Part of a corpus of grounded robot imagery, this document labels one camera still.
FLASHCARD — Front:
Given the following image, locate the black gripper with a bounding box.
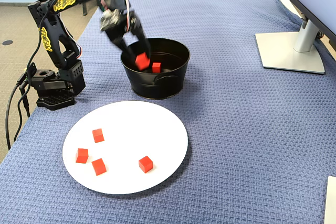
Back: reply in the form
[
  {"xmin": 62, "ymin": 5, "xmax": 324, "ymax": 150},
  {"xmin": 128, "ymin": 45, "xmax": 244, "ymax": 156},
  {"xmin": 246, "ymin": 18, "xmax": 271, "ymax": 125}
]
[{"xmin": 104, "ymin": 10, "xmax": 152, "ymax": 57}]

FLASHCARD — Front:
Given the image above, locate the round white plate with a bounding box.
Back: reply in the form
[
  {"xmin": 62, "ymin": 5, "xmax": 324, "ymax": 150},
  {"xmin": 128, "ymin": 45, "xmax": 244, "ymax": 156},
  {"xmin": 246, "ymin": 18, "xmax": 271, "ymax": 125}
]
[{"xmin": 62, "ymin": 100, "xmax": 189, "ymax": 195}]

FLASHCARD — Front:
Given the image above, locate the black metal bucket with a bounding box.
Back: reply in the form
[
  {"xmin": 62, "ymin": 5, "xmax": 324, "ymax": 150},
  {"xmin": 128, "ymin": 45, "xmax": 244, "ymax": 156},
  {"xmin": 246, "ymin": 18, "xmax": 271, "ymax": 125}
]
[{"xmin": 120, "ymin": 37, "xmax": 191, "ymax": 100}]

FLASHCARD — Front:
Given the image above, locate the blue woven table cloth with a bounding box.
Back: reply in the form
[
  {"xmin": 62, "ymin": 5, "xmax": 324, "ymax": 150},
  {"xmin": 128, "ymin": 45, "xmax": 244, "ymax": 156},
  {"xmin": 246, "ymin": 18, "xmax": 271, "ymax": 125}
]
[{"xmin": 0, "ymin": 0, "xmax": 336, "ymax": 224}]

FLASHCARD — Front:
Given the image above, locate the silver monitor stand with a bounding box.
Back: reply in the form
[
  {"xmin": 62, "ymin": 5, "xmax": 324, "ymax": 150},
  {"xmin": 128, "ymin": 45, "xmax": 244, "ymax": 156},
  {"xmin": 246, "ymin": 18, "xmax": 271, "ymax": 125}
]
[{"xmin": 255, "ymin": 11, "xmax": 326, "ymax": 75}]

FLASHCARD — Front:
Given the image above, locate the white paper sheet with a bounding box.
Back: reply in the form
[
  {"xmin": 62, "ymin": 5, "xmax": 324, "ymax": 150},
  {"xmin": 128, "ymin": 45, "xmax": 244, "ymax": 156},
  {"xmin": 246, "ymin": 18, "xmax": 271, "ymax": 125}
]
[{"xmin": 324, "ymin": 176, "xmax": 336, "ymax": 224}]

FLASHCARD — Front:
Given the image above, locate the small wrist camera board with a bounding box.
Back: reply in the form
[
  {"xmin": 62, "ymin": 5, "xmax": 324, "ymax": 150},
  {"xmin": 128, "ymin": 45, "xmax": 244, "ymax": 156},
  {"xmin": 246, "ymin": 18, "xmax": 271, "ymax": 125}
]
[{"xmin": 99, "ymin": 8, "xmax": 121, "ymax": 31}]

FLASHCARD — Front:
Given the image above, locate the red white servo wire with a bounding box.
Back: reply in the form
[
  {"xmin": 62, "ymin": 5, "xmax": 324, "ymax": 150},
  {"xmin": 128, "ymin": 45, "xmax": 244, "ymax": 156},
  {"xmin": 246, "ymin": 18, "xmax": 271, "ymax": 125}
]
[{"xmin": 110, "ymin": 0, "xmax": 132, "ymax": 33}]

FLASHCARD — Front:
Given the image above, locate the black camera cable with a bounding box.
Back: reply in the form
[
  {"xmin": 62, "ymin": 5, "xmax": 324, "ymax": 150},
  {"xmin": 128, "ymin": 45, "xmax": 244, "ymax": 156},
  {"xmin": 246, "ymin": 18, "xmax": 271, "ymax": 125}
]
[{"xmin": 25, "ymin": 0, "xmax": 106, "ymax": 78}]

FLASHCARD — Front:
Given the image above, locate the thin black cable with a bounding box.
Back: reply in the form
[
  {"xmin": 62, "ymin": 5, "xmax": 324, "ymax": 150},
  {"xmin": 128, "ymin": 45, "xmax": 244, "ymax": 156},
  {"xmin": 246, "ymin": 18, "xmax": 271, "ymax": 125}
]
[{"xmin": 14, "ymin": 87, "xmax": 32, "ymax": 142}]

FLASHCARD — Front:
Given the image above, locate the thick black cable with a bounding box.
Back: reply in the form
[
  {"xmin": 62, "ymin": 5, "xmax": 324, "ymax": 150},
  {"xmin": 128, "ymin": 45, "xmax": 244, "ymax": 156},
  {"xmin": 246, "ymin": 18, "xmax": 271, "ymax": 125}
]
[{"xmin": 5, "ymin": 86, "xmax": 23, "ymax": 151}]

